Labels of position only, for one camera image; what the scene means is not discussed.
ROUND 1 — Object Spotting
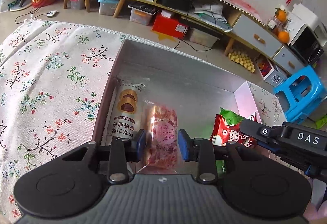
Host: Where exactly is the red snack bag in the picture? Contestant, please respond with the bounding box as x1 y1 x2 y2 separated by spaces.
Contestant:
210 114 257 148

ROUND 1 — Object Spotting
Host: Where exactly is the chocolate tart cookie package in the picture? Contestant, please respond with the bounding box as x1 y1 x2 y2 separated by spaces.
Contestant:
101 75 146 145

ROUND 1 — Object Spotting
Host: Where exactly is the green snack package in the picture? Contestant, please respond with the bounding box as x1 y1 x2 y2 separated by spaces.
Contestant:
215 107 247 176

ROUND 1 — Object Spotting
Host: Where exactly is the pink nougat package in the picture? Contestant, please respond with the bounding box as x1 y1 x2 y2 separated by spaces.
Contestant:
139 103 180 174

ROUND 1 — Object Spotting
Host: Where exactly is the blue plastic stool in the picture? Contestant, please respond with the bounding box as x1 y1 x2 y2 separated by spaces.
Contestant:
273 65 326 124

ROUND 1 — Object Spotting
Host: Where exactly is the pink cardboard box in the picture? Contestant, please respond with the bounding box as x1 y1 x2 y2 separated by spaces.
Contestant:
91 38 272 176

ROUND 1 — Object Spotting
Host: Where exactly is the white printed box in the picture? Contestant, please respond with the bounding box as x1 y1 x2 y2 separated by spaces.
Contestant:
255 54 288 87

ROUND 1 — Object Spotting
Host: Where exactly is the yellow egg tray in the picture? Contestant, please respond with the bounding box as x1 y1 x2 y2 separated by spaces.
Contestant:
228 50 255 73

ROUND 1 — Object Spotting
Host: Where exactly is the orange fruit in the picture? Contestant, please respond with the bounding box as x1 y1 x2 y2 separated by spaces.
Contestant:
278 31 290 44

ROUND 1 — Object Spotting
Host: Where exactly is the black microwave oven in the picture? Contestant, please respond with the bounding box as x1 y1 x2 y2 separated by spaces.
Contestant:
284 12 324 66

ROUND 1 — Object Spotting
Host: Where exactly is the clear plastic storage bin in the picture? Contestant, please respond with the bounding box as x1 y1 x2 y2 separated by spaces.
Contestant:
188 28 218 48

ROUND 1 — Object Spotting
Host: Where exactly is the red shoe box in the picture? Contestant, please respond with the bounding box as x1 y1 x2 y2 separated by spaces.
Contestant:
152 14 188 39

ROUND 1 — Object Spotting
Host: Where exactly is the wooden tv cabinet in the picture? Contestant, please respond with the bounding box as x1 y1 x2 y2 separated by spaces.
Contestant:
54 0 307 76

